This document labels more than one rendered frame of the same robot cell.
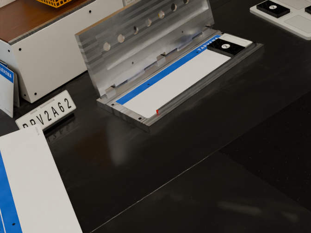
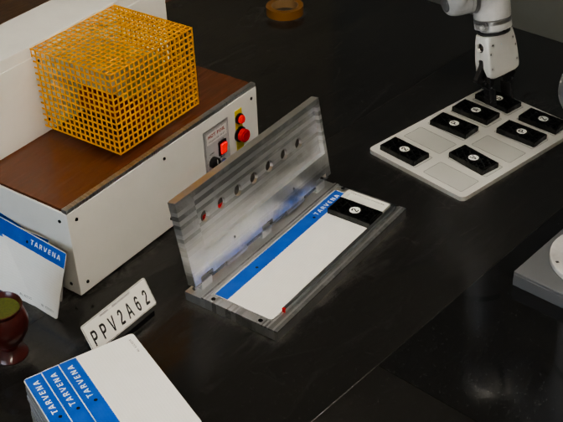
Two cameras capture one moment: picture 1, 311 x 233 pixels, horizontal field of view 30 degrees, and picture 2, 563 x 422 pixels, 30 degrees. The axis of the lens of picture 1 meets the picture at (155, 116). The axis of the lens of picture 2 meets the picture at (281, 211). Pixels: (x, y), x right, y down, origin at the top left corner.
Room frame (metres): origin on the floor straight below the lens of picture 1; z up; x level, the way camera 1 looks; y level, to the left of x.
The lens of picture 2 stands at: (-0.19, 0.39, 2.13)
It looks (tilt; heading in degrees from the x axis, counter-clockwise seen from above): 35 degrees down; 344
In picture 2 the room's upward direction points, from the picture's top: 2 degrees counter-clockwise
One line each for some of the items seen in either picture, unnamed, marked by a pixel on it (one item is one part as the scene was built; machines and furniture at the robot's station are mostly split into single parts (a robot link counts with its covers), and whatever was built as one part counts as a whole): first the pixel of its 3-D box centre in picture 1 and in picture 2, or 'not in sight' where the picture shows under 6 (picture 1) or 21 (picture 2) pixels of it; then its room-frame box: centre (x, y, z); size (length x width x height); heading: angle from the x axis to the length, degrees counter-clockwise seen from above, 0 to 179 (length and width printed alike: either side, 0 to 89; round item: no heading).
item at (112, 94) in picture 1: (182, 72); (300, 249); (1.33, -0.09, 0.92); 0.44 x 0.21 x 0.04; 127
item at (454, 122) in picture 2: not in sight; (453, 125); (1.64, -0.56, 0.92); 0.10 x 0.05 x 0.01; 28
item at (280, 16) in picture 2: not in sight; (284, 8); (2.39, -0.41, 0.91); 0.10 x 0.10 x 0.02
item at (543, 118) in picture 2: not in sight; (543, 120); (1.59, -0.76, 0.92); 0.10 x 0.05 x 0.01; 27
